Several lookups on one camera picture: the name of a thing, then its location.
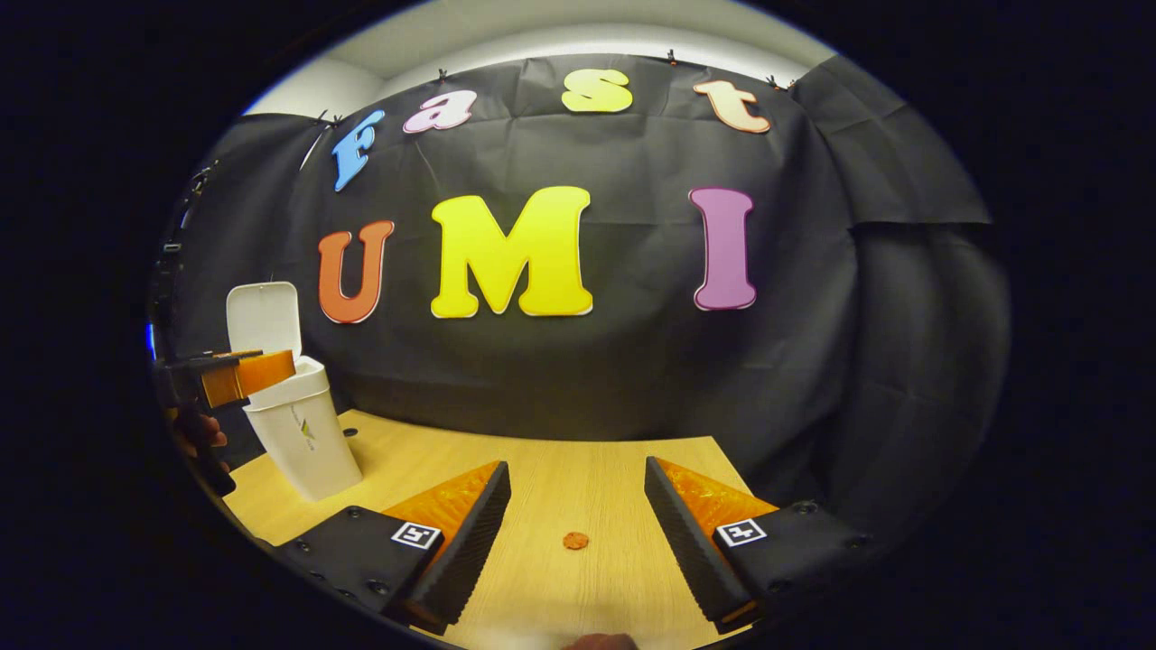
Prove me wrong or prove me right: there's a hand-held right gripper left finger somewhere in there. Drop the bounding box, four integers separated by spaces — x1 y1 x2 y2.
271 460 512 637

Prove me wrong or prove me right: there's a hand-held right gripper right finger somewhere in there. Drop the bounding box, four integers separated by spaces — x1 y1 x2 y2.
644 456 872 635

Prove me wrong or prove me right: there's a white desktop garbage bin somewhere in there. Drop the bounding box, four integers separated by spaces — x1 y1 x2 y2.
226 282 364 502

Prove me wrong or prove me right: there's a wooden desktop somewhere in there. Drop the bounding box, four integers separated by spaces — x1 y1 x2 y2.
221 409 755 650

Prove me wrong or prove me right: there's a black backdrop cloth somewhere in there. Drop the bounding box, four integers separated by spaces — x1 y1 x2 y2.
149 52 1012 543

